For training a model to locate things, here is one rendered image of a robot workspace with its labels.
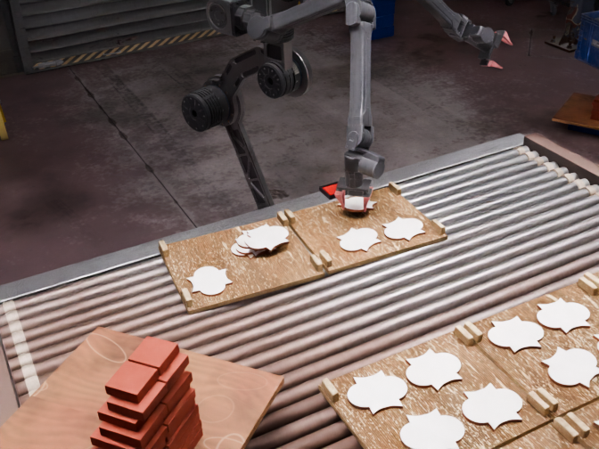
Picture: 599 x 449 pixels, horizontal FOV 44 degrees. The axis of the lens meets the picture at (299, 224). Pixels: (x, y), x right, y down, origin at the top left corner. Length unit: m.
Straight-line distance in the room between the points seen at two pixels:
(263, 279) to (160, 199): 2.41
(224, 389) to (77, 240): 2.67
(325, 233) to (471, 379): 0.73
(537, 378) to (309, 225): 0.88
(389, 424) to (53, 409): 0.74
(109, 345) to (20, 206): 2.92
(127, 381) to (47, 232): 3.06
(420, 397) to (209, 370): 0.49
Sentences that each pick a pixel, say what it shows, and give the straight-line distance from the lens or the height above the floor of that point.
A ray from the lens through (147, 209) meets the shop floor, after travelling 4.41.
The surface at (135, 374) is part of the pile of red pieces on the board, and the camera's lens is 1.38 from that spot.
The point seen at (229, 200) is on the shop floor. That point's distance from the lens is 4.40.
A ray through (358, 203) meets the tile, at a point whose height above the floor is 0.96.
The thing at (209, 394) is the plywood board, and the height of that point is 1.04.
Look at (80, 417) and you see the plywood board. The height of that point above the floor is 1.04.
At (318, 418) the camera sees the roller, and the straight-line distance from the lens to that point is 1.77.
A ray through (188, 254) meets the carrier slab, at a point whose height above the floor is 0.94.
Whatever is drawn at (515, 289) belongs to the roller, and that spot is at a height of 0.92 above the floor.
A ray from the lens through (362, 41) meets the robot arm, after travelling 2.31.
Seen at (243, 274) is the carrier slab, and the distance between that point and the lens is 2.18.
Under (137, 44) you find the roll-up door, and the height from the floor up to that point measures 0.07.
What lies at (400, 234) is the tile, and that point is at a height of 0.94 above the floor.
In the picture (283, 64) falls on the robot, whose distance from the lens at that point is 2.92.
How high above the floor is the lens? 2.22
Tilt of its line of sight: 32 degrees down
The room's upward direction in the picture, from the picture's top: 2 degrees counter-clockwise
